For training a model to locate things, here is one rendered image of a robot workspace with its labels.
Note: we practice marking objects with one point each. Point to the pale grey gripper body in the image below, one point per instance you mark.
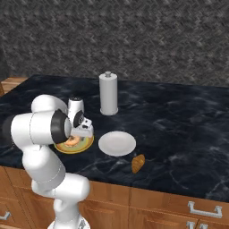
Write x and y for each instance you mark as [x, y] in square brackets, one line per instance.
[82, 131]

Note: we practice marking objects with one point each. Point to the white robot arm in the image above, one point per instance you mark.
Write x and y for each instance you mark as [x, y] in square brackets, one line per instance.
[41, 167]

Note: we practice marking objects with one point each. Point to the yellow rimmed plate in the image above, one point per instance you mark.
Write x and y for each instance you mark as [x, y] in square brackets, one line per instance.
[84, 144]

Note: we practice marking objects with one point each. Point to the glazed orange doughnut pastry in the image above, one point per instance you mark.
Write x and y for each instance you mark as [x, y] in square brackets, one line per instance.
[71, 142]

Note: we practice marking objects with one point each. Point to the white round plate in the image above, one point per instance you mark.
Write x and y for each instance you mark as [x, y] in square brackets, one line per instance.
[117, 143]

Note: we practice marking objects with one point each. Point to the grey paper towel holder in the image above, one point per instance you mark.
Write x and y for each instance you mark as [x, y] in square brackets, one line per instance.
[108, 94]

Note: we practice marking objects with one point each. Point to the brown croissant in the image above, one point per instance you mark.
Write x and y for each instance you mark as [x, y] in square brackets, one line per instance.
[138, 164]

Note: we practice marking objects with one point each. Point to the wooden drawer front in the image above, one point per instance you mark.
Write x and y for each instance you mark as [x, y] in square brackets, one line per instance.
[167, 202]
[107, 196]
[15, 190]

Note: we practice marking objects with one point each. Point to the wooden side counter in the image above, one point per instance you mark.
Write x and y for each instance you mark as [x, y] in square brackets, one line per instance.
[12, 83]

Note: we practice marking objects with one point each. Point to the wooden cupboard door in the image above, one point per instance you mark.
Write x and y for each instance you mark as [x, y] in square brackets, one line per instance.
[161, 220]

